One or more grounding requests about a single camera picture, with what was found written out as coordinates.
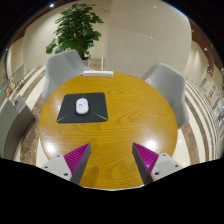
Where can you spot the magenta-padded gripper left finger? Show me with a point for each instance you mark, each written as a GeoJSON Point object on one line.
{"type": "Point", "coordinates": [77, 157]}

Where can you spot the potted green leafy plant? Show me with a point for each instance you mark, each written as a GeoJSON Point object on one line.
{"type": "Point", "coordinates": [75, 28]}

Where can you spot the small white chair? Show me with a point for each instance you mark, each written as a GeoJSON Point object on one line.
{"type": "Point", "coordinates": [18, 73]}

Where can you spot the light grey shell chair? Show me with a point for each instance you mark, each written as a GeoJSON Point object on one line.
{"type": "Point", "coordinates": [60, 71]}
{"type": "Point", "coordinates": [170, 86]}

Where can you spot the white power strip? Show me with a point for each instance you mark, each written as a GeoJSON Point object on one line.
{"type": "Point", "coordinates": [98, 73]}

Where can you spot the white printed computer mouse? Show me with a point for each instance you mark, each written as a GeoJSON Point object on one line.
{"type": "Point", "coordinates": [82, 106]}

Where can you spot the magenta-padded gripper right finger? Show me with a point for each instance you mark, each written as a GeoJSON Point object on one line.
{"type": "Point", "coordinates": [146, 157]}

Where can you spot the grey-green upholstered armchair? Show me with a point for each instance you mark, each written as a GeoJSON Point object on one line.
{"type": "Point", "coordinates": [10, 130]}

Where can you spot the black green-lined mouse pad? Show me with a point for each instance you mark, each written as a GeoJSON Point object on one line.
{"type": "Point", "coordinates": [98, 106]}

